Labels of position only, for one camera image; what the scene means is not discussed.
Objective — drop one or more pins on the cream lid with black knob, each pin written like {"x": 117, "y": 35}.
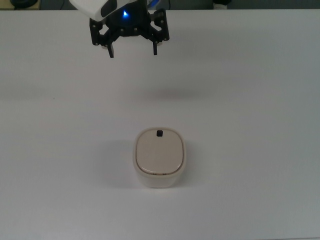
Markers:
{"x": 160, "y": 155}

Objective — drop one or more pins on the small white trash can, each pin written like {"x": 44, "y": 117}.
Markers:
{"x": 158, "y": 181}

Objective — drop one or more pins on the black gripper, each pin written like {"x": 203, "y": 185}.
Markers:
{"x": 130, "y": 23}

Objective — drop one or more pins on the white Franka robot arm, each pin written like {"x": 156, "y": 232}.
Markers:
{"x": 86, "y": 7}

